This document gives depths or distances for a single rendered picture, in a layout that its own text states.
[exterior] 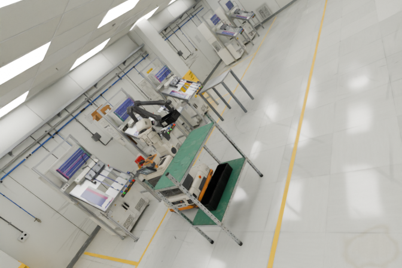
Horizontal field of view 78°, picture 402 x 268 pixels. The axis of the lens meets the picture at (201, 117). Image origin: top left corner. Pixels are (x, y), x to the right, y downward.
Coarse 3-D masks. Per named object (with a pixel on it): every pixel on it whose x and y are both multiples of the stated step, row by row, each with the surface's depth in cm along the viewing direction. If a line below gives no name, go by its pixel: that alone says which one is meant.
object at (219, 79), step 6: (228, 72) 477; (216, 78) 503; (222, 78) 469; (210, 84) 499; (216, 84) 469; (222, 84) 462; (240, 84) 495; (204, 90) 495; (216, 90) 541; (228, 90) 465; (246, 90) 499; (234, 96) 471; (252, 96) 506; (222, 120) 531
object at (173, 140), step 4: (172, 136) 546; (164, 140) 528; (172, 140) 543; (176, 140) 551; (176, 144) 547; (180, 144) 554; (144, 148) 548; (148, 148) 523; (152, 148) 504; (144, 152) 525; (148, 152) 503; (152, 152) 500; (156, 152) 506; (144, 156) 521; (148, 156) 514; (160, 156) 510
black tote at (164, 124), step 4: (176, 112) 379; (164, 116) 400; (168, 116) 396; (172, 116) 370; (176, 116) 376; (164, 120) 380; (168, 120) 377; (172, 120) 374; (160, 124) 390; (164, 124) 387; (168, 124) 383
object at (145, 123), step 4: (140, 120) 358; (144, 120) 354; (148, 120) 359; (136, 124) 363; (140, 124) 357; (144, 124) 352; (148, 124) 357; (136, 128) 363; (140, 128) 356; (144, 128) 353
